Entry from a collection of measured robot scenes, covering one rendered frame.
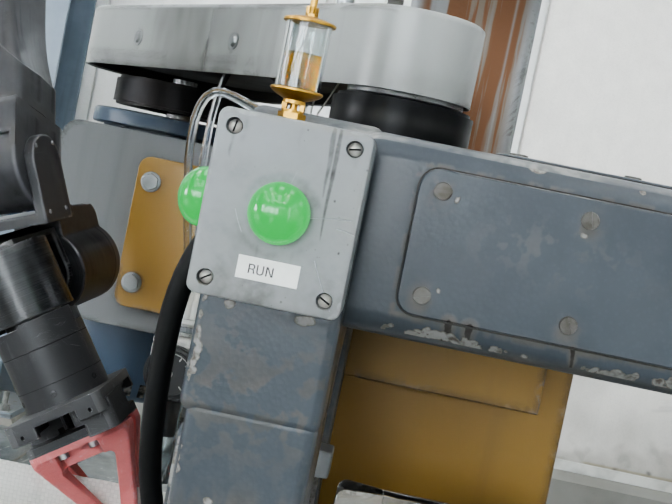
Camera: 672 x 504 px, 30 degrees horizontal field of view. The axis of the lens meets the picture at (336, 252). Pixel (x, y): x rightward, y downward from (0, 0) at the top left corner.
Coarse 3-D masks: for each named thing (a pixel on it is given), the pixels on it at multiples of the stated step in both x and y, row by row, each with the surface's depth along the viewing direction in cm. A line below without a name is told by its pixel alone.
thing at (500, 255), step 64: (384, 192) 64; (448, 192) 64; (512, 192) 63; (576, 192) 64; (640, 192) 64; (384, 256) 64; (448, 256) 64; (512, 256) 64; (576, 256) 63; (640, 256) 63; (256, 320) 64; (320, 320) 64; (384, 320) 64; (448, 320) 64; (512, 320) 64; (576, 320) 64; (640, 320) 63; (192, 384) 64; (256, 384) 64; (320, 384) 64; (640, 384) 64; (192, 448) 65; (256, 448) 64
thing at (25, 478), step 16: (0, 464) 82; (16, 464) 82; (0, 480) 82; (16, 480) 82; (32, 480) 82; (80, 480) 82; (96, 480) 82; (0, 496) 82; (16, 496) 82; (32, 496) 82; (48, 496) 82; (64, 496) 82; (96, 496) 82; (112, 496) 82
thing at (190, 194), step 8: (200, 168) 61; (192, 176) 61; (200, 176) 60; (184, 184) 61; (192, 184) 60; (200, 184) 60; (184, 192) 61; (192, 192) 60; (200, 192) 60; (184, 200) 61; (192, 200) 60; (200, 200) 60; (184, 208) 61; (192, 208) 60; (200, 208) 60; (184, 216) 61; (192, 216) 61; (192, 224) 62
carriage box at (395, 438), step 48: (384, 384) 93; (336, 432) 94; (384, 432) 94; (432, 432) 93; (480, 432) 93; (528, 432) 93; (336, 480) 94; (384, 480) 94; (432, 480) 94; (480, 480) 93; (528, 480) 93
